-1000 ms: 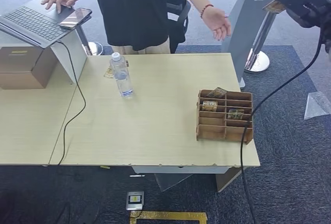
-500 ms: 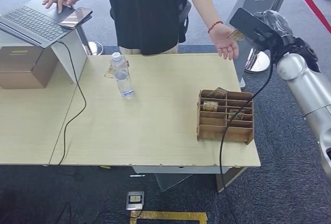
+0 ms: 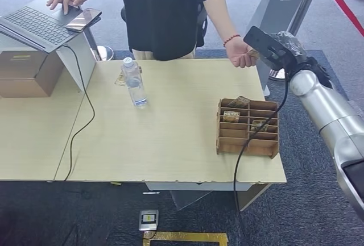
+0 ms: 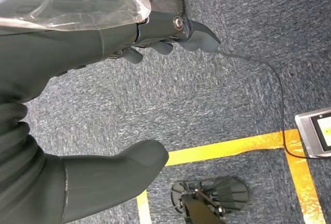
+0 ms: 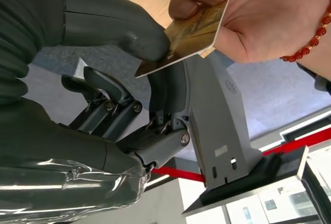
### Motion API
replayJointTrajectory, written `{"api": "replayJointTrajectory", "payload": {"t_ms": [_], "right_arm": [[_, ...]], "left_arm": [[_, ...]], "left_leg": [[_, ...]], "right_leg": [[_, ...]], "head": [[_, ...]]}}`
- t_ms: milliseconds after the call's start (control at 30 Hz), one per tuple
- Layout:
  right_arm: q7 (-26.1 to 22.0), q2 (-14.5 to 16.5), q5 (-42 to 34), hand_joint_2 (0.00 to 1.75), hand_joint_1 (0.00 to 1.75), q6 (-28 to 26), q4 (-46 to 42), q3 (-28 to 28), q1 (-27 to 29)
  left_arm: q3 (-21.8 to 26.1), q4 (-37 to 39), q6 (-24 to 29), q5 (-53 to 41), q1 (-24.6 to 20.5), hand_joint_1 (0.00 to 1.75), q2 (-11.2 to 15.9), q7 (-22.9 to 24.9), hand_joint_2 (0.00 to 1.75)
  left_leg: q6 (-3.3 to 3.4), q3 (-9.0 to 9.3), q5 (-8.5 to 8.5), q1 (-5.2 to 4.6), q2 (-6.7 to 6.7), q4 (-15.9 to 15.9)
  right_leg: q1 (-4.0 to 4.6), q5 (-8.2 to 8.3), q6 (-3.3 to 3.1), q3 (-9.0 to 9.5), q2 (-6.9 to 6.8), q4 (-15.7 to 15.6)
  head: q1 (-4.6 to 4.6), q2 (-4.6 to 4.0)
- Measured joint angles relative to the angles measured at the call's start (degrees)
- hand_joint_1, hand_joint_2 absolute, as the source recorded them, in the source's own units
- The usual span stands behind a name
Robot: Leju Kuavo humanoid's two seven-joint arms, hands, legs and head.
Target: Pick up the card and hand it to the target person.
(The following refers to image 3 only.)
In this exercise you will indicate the grey laptop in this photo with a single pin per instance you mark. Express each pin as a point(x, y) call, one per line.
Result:
point(34, 24)

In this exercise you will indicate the wooden card holder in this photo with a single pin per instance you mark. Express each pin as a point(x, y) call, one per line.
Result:
point(247, 139)

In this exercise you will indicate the silver floor socket box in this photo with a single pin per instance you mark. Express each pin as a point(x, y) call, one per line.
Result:
point(149, 220)

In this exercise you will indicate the clear water bottle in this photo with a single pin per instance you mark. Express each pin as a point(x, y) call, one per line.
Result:
point(135, 82)

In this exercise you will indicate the chrome pole stand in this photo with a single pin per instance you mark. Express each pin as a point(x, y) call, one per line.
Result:
point(103, 53)

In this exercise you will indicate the person's left forearm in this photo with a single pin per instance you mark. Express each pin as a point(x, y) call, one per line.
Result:
point(220, 16)

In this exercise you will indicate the white laptop stand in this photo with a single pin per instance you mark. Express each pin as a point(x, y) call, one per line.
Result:
point(81, 61)

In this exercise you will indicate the person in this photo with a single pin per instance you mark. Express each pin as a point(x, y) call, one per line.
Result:
point(161, 14)

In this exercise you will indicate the clear plastic hand cover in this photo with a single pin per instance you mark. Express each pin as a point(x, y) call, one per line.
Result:
point(293, 46)

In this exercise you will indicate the gold hotel card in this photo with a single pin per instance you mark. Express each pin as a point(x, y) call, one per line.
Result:
point(230, 116)
point(258, 125)
point(252, 53)
point(119, 79)
point(239, 102)

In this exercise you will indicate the grey metal stand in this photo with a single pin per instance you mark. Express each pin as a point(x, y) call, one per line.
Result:
point(284, 7)

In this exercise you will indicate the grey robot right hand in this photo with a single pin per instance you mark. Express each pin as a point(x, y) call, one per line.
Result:
point(267, 46)

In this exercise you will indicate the black smartphone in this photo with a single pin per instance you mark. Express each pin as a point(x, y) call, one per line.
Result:
point(84, 19)

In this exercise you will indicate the brown cardboard box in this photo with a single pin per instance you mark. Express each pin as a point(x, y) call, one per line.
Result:
point(26, 73)

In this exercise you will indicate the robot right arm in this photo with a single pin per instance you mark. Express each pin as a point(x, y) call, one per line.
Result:
point(327, 112)

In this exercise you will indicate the person's right hand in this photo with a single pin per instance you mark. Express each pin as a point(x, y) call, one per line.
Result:
point(63, 0)

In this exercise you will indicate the person's left hand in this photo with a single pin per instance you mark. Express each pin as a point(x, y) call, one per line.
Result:
point(239, 54)

